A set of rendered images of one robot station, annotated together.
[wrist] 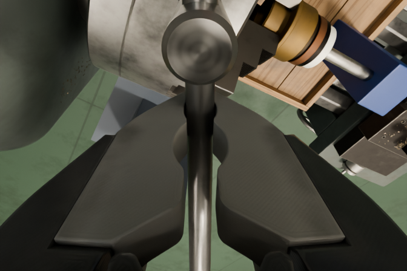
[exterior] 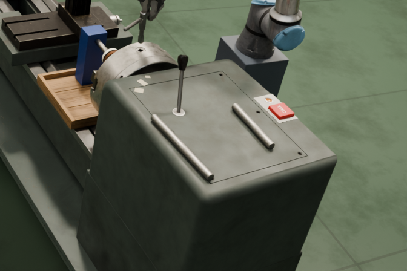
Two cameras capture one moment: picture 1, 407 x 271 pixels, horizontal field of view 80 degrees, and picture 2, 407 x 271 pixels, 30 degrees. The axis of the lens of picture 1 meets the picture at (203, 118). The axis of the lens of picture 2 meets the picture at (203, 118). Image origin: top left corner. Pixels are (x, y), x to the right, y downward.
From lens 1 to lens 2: 2.38 m
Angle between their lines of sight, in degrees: 24
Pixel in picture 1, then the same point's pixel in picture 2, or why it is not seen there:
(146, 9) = (153, 54)
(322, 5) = (85, 93)
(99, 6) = (162, 59)
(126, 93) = not seen: hidden behind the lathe
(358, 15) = (71, 81)
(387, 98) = (96, 28)
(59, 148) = not seen: outside the picture
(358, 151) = (107, 25)
